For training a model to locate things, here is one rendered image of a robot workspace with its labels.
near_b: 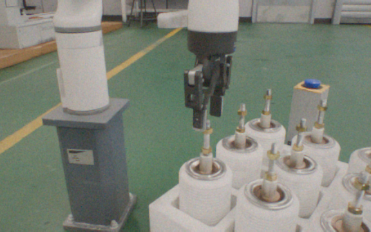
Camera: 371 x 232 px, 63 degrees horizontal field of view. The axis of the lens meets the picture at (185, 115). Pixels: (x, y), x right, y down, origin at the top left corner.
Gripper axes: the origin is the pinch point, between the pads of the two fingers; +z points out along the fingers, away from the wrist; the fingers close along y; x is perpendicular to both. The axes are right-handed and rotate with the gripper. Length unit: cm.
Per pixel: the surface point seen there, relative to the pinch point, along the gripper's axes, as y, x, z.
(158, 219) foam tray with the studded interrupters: -6.8, 6.1, 19.4
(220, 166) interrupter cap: 1.0, -2.5, 9.8
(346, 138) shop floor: 82, -26, 34
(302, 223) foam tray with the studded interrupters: 1.9, -17.5, 17.0
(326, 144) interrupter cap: 19.1, -18.6, 9.5
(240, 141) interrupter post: 10.3, -3.1, 8.8
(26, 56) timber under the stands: 115, 211, 34
